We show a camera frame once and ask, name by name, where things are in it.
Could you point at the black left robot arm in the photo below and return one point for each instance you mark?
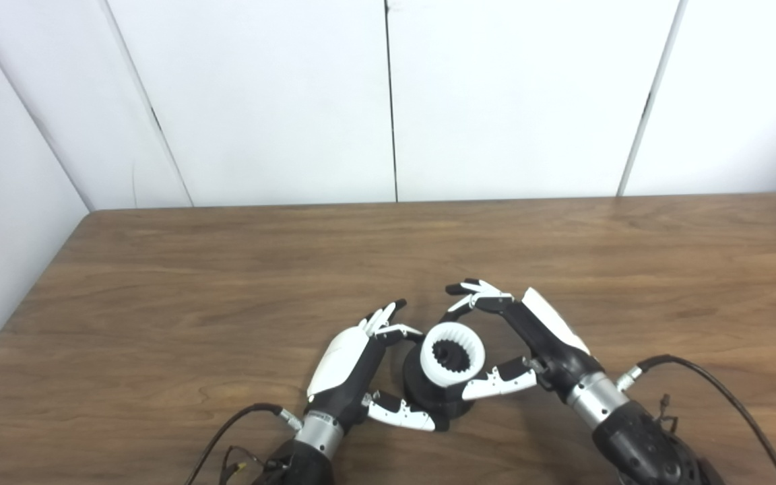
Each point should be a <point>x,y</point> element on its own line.
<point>310,451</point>

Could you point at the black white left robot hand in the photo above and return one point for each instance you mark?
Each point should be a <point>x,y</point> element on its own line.
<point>341,367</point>

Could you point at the round black part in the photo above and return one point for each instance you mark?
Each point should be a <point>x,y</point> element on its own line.
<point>428,397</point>

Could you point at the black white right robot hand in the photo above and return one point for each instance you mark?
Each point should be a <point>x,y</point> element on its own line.
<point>553,343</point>

